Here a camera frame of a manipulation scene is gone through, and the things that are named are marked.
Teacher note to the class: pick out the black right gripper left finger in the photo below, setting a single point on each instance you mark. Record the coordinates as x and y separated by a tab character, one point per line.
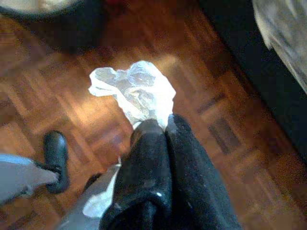
146	167

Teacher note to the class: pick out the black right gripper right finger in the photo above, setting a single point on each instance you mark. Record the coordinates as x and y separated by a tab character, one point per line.
192	182

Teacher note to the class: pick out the white plastic bag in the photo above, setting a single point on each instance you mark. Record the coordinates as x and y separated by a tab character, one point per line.
141	95

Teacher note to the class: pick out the black robot left foot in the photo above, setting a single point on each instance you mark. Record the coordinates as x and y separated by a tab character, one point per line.
56	153

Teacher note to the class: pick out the silver robot right leg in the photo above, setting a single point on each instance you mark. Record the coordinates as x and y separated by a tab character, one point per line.
72	222

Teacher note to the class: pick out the silver robot leg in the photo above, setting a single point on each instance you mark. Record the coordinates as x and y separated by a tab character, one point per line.
19	175
72	222

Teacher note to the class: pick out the silver robot left leg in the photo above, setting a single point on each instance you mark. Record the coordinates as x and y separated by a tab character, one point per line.
19	175

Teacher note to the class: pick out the grey floral bedsheet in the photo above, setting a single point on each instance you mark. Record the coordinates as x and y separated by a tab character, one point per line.
283	24

